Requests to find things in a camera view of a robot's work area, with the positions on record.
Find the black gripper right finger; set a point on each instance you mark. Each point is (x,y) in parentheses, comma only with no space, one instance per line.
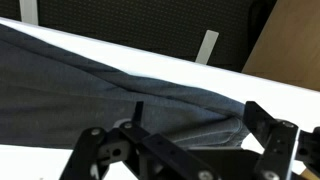
(278,146)

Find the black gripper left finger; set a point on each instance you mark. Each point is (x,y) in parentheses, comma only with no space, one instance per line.
(83,153)

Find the dark grey pants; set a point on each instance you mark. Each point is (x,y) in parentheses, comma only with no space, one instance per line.
(66,100)

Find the tan wooden board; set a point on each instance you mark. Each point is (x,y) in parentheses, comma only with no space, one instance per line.
(290,43)

